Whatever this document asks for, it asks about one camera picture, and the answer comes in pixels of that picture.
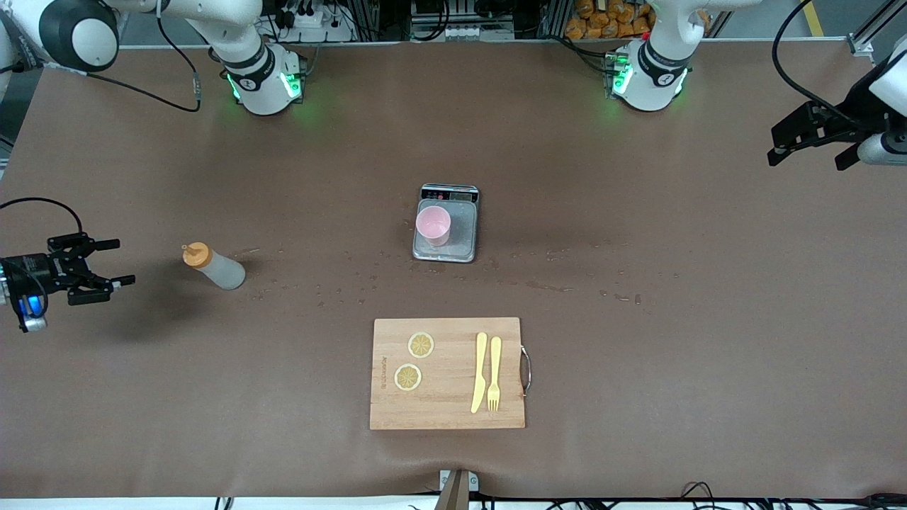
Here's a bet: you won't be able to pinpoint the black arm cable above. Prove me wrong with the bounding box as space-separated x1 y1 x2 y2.
0 14 204 236
772 0 860 127

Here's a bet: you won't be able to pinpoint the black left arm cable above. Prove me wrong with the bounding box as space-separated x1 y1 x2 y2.
772 0 860 127

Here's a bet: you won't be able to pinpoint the pile of orange snack bags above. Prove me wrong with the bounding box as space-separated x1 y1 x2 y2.
565 0 661 40

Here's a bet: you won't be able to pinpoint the brown table mat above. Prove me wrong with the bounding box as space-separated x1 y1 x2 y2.
0 41 907 501

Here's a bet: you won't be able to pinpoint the aluminium frame rail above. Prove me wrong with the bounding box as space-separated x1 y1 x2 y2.
847 0 907 59

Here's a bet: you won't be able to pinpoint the wooden cutting board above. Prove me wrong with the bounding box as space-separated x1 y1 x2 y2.
369 317 532 431

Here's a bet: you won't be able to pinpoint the silver digital kitchen scale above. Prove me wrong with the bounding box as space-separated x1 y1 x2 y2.
412 183 480 264

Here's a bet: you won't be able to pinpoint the brown camera post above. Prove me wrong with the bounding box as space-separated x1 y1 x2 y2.
434 470 471 510

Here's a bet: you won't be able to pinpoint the pink plastic cup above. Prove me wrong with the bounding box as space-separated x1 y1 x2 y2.
415 206 452 247

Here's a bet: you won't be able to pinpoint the yellow plastic knife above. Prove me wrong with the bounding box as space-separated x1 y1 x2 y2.
471 331 489 414

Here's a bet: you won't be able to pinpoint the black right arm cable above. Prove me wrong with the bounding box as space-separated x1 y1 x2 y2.
0 14 204 236

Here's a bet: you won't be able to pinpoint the black floor cables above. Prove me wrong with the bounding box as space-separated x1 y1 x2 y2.
680 482 907 510

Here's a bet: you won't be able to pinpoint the yellow plastic fork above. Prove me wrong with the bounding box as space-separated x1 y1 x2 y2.
487 336 502 412

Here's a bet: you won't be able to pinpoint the sauce bottle with orange cap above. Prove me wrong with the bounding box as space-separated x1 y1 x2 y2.
181 242 247 291

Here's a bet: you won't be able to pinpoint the grey metal bracket plate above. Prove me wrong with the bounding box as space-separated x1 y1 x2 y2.
439 470 480 494

